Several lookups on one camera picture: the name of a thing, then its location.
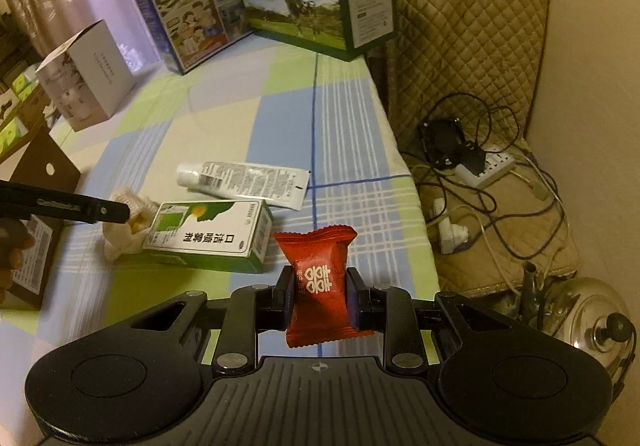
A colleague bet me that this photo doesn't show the red candy packet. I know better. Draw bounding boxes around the red candy packet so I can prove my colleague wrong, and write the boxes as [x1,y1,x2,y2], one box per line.
[273,225,373,348]

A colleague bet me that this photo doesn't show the green white spray box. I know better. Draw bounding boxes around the green white spray box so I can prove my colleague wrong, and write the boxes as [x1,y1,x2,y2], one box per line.
[143,200,273,273]

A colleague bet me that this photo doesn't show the yellow snack pouch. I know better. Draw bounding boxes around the yellow snack pouch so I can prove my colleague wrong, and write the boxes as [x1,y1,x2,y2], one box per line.
[127,212,149,233]

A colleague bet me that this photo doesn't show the white cream tube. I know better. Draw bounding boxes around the white cream tube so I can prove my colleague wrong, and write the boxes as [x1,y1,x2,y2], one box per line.
[176,161,310,211]

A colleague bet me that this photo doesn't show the person's left hand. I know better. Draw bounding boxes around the person's left hand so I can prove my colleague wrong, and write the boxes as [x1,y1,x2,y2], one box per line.
[0,217,35,301]

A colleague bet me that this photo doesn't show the brown cardboard storage box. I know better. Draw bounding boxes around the brown cardboard storage box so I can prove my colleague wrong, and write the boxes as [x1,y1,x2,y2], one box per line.
[1,127,80,310]

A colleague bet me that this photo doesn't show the white plug adapter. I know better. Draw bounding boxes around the white plug adapter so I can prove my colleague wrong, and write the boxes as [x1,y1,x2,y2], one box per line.
[432,197,470,255]

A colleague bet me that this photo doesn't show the white cloth towel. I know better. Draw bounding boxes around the white cloth towel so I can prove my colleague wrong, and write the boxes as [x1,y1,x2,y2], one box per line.
[102,187,160,262]

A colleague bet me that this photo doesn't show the white paper box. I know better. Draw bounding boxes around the white paper box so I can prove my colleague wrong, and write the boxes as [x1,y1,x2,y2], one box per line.
[36,20,136,132]

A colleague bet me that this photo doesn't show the dark round object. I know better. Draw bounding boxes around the dark round object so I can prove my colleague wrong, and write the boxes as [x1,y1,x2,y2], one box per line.
[419,117,470,171]

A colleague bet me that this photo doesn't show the white power strip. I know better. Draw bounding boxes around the white power strip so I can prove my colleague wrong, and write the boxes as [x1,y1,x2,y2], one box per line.
[454,145,515,189]

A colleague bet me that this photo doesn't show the steel kettle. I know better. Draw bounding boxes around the steel kettle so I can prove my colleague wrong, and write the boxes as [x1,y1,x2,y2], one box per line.
[520,262,638,397]

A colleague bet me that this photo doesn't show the quilted beige chair cover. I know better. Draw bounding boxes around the quilted beige chair cover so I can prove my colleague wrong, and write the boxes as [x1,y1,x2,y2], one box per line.
[386,0,549,151]

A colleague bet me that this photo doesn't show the black cables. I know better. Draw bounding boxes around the black cables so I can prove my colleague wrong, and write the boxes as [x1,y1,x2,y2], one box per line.
[401,92,569,262]

